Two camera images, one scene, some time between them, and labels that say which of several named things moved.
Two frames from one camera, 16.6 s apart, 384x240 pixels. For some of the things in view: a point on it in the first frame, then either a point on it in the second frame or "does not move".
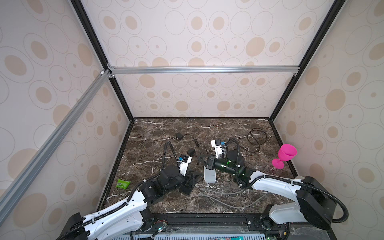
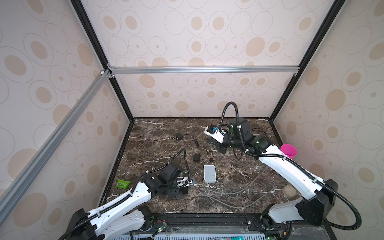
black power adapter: [179, 135] does not move
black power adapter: [191, 151] to [196, 157]
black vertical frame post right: [325, 27] does not move
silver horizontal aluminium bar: [153, 69] does not move
